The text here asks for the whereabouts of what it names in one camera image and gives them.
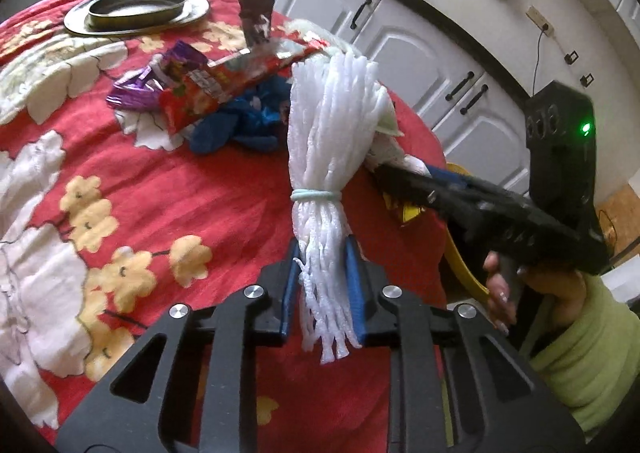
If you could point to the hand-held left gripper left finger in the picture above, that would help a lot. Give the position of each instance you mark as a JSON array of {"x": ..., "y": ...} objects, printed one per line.
[{"x": 289, "y": 293}]

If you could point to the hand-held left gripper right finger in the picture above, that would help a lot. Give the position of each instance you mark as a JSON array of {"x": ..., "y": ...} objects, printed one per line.
[{"x": 355, "y": 295}]

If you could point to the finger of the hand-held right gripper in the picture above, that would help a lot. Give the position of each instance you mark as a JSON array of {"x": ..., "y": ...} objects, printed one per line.
[
  {"x": 450, "y": 175},
  {"x": 425, "y": 193}
]

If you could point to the yellow wrapper scrap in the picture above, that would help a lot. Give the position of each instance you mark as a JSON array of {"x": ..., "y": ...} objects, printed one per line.
[{"x": 406, "y": 213}]

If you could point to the pale green foam sheet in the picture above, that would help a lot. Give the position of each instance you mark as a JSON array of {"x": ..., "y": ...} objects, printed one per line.
[{"x": 389, "y": 125}]

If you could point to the white foam fruit net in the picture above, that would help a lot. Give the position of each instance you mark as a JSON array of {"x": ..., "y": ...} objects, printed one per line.
[{"x": 325, "y": 133}]

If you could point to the blue wrapper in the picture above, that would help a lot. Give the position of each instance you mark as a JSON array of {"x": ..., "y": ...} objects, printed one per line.
[{"x": 220, "y": 130}]

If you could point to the red snack wrapper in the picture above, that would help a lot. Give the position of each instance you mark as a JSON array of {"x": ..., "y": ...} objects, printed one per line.
[{"x": 200, "y": 93}]

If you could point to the dark brown snack wrapper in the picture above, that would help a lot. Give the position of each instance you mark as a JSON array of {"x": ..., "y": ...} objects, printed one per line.
[{"x": 255, "y": 18}]

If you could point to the purple snack wrapper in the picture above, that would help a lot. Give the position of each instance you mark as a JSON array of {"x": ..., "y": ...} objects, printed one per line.
[{"x": 132, "y": 93}]

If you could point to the person's right forearm green sleeve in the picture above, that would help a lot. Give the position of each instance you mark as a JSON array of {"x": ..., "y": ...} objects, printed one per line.
[{"x": 595, "y": 353}]

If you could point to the person's right hand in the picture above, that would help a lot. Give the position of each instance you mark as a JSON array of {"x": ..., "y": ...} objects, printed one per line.
[{"x": 500, "y": 293}]

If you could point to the brown board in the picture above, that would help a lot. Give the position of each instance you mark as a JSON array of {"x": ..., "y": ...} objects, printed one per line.
[{"x": 622, "y": 213}]

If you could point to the red floral blanket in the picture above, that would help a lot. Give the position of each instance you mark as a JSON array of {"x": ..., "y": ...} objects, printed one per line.
[{"x": 225, "y": 203}]

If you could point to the white kitchen cabinets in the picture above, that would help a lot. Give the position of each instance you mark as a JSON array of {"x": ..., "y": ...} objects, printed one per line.
[{"x": 410, "y": 53}]

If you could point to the black kitchen countertop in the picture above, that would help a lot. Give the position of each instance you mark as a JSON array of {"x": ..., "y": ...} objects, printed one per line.
[{"x": 465, "y": 40}]

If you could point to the round metal plate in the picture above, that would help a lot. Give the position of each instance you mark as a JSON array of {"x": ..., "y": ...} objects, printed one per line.
[{"x": 196, "y": 8}]

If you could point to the round metal bowl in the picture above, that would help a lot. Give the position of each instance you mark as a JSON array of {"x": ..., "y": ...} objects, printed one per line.
[{"x": 135, "y": 8}]

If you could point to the beige wall socket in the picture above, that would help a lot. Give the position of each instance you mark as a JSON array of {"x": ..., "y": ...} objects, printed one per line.
[{"x": 540, "y": 20}]

